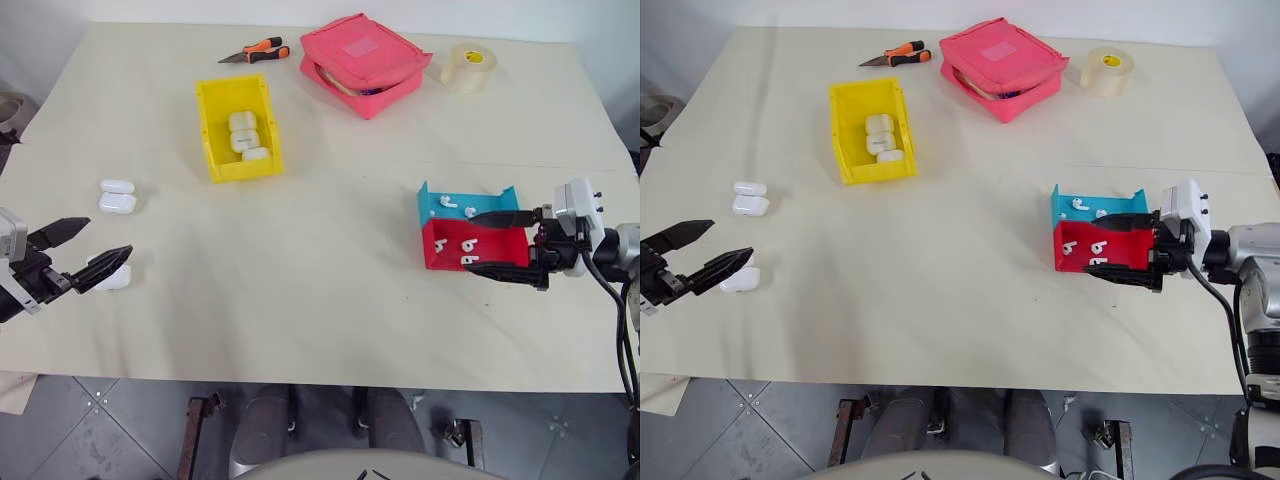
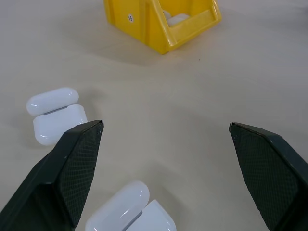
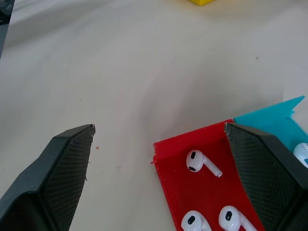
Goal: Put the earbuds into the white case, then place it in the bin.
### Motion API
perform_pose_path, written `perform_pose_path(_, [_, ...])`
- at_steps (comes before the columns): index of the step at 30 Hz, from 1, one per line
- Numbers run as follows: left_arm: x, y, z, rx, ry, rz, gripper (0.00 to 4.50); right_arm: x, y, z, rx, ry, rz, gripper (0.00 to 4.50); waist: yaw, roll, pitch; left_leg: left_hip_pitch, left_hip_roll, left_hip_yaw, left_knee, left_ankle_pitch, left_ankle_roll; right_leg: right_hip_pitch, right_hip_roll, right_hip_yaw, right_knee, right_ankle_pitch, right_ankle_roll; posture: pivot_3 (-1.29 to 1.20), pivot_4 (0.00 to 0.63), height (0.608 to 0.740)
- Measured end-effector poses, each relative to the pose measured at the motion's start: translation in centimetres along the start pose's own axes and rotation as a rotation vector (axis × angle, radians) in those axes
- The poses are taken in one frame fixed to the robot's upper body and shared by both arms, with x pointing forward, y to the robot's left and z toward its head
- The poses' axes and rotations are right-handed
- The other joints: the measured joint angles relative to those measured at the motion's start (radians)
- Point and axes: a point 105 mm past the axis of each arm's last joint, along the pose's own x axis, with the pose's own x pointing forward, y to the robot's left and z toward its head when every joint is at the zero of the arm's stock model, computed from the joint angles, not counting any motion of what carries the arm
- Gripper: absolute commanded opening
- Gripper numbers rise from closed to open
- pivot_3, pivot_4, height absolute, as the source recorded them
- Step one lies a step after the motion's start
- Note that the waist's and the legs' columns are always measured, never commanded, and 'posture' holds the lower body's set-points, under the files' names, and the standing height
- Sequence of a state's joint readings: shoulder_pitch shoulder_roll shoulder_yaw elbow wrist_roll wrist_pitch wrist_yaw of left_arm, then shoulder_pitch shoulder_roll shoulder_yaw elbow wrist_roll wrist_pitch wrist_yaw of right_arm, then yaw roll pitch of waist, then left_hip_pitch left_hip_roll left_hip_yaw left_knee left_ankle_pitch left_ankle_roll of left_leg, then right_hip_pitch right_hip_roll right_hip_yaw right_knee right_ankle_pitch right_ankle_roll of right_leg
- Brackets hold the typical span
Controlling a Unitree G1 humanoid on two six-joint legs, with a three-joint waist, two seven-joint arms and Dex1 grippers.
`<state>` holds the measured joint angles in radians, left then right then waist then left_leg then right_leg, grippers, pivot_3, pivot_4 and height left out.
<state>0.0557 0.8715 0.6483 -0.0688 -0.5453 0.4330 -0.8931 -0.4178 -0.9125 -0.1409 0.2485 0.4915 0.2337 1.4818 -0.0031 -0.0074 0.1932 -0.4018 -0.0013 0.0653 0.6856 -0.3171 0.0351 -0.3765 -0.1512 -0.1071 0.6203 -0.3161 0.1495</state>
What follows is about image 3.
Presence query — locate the yellow plastic bin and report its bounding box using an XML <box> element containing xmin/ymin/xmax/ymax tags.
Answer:
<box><xmin>186</xmin><ymin>0</ymin><xmax>216</xmax><ymax>6</ymax></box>

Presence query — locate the white earbud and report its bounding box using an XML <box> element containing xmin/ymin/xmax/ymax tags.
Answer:
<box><xmin>185</xmin><ymin>149</ymin><xmax>223</xmax><ymax>179</ymax></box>
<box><xmin>218</xmin><ymin>205</ymin><xmax>259</xmax><ymax>231</ymax></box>
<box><xmin>293</xmin><ymin>142</ymin><xmax>308</xmax><ymax>168</ymax></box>
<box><xmin>180</xmin><ymin>210</ymin><xmax>212</xmax><ymax>231</ymax></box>

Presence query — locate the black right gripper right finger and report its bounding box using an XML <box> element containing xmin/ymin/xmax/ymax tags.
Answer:
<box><xmin>223</xmin><ymin>122</ymin><xmax>308</xmax><ymax>231</ymax></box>

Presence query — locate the teal plastic tray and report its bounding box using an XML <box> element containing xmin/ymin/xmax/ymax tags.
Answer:
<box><xmin>233</xmin><ymin>95</ymin><xmax>308</xmax><ymax>169</ymax></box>

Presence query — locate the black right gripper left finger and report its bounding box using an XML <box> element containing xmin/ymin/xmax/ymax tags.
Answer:
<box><xmin>0</xmin><ymin>124</ymin><xmax>96</xmax><ymax>231</ymax></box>

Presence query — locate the red plastic tray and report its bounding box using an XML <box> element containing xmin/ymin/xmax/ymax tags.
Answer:
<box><xmin>151</xmin><ymin>119</ymin><xmax>267</xmax><ymax>231</ymax></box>

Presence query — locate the black flat panel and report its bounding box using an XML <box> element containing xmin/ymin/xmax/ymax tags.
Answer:
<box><xmin>0</xmin><ymin>0</ymin><xmax>15</xmax><ymax>60</ymax></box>

